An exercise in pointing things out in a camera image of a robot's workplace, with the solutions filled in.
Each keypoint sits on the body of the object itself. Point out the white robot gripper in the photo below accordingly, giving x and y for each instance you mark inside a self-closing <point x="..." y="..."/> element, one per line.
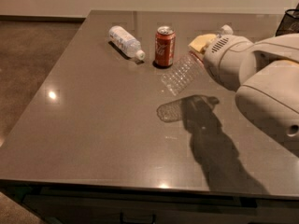
<point x="221" y="57"/>

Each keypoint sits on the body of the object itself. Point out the clear water bottle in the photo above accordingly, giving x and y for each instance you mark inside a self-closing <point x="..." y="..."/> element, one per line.
<point x="184" y="71"/>

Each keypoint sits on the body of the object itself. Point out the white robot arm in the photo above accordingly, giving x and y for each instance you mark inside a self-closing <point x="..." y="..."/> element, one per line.
<point x="264" y="76"/>

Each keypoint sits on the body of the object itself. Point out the small white-labelled water bottle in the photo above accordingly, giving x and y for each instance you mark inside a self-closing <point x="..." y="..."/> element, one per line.
<point x="127" y="43"/>

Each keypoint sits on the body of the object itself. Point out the red soda can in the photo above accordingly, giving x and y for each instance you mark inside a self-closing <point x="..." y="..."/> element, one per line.
<point x="164" y="46"/>

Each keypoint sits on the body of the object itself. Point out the black mesh basket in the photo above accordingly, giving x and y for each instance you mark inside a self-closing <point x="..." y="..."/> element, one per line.
<point x="289" y="23"/>

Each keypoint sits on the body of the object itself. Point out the black drawer handle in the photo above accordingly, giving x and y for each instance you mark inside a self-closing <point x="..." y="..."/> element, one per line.
<point x="137" y="220"/>

